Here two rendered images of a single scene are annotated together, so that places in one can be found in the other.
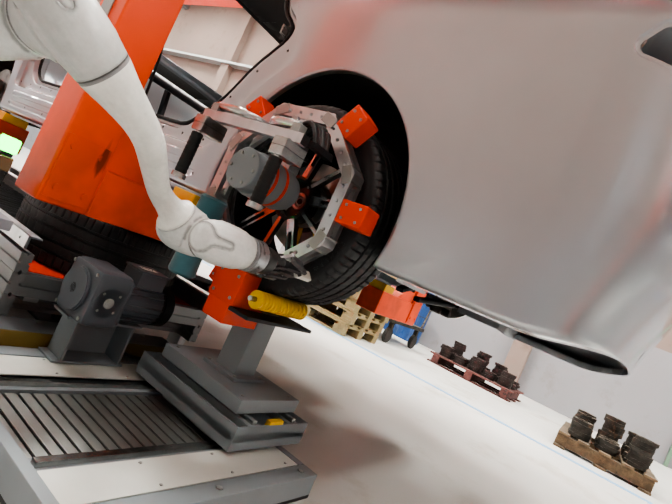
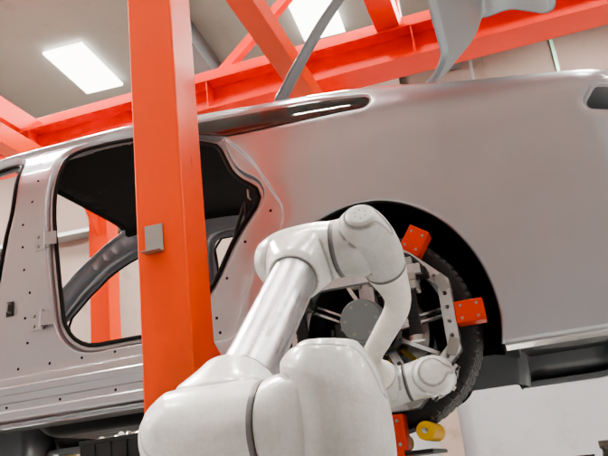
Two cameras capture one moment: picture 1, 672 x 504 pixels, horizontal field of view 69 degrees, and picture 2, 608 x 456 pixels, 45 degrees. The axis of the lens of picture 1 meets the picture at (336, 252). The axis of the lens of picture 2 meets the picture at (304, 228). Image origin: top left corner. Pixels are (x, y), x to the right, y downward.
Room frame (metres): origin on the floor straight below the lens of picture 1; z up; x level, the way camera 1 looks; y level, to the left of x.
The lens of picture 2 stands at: (-0.65, 1.20, 0.40)
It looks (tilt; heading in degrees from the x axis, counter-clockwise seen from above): 19 degrees up; 341
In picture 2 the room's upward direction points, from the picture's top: 7 degrees counter-clockwise
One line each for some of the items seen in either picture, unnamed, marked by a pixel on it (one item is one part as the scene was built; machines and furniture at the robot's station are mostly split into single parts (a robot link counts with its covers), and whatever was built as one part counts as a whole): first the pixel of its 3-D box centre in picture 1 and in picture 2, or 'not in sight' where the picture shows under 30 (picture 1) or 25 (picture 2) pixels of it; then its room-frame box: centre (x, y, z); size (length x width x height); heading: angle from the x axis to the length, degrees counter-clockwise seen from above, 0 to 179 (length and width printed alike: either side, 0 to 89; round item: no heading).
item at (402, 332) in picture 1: (401, 313); not in sight; (9.20, -1.60, 0.39); 1.08 x 0.64 x 0.77; 56
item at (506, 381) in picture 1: (479, 366); not in sight; (7.14, -2.60, 0.22); 1.27 x 0.85 x 0.44; 58
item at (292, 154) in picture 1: (288, 151); (409, 282); (1.29, 0.22, 0.93); 0.09 x 0.05 x 0.05; 145
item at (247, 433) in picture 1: (222, 396); not in sight; (1.69, 0.15, 0.13); 0.50 x 0.36 x 0.10; 55
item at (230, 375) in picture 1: (245, 346); not in sight; (1.69, 0.15, 0.32); 0.40 x 0.30 x 0.28; 55
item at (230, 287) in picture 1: (239, 296); (392, 444); (1.59, 0.23, 0.48); 0.16 x 0.12 x 0.17; 145
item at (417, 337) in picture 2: (265, 181); (413, 314); (1.26, 0.24, 0.83); 0.04 x 0.04 x 0.16
